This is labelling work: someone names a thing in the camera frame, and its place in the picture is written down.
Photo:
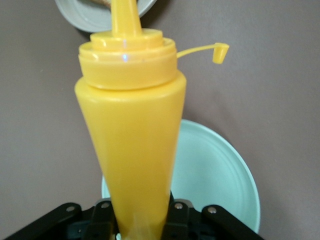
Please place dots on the beige plate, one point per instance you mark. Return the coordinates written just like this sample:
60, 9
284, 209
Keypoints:
82, 17

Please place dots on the mint green plate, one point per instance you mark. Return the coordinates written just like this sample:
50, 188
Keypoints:
212, 180

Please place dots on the brown bread slice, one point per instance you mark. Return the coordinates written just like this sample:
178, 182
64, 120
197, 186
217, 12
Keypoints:
100, 2

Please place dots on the yellow squeeze bottle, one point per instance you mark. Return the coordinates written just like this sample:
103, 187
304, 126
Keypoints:
130, 125

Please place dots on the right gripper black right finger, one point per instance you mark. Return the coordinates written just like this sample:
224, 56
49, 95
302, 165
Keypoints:
180, 222

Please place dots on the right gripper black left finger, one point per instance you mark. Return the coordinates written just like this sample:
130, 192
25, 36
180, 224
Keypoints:
100, 220

